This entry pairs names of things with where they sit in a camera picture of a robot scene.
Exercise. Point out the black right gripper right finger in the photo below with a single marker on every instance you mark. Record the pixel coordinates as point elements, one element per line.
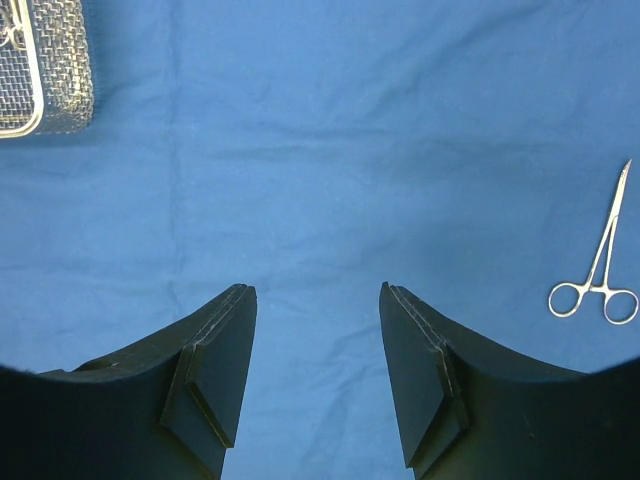
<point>470,408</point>

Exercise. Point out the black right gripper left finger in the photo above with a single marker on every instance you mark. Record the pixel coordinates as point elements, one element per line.
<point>164,407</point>

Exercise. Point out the steel hemostat clamp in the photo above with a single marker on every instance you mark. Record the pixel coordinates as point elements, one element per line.
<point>597,279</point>

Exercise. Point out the blue surgical drape cloth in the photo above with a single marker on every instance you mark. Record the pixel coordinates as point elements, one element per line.
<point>466,150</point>

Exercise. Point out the steel mesh instrument tray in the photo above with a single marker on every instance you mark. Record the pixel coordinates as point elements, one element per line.
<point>46,78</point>

